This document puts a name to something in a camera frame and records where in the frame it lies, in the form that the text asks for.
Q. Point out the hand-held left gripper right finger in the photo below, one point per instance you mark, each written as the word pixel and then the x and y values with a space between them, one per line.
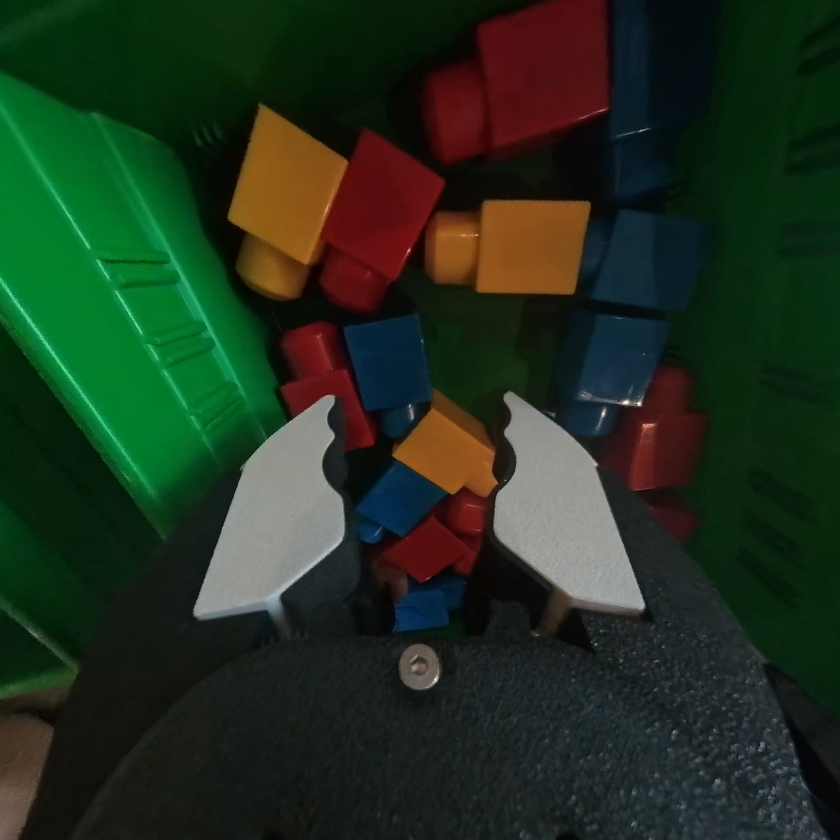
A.
pixel 564 525

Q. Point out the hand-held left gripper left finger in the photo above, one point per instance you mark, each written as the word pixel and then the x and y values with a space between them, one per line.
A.
pixel 275 518

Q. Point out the pile of colourful mega blocks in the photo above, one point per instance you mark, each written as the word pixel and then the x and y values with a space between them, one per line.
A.
pixel 531 243

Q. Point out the green plastic bin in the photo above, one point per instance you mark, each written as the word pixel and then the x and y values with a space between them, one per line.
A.
pixel 98 262

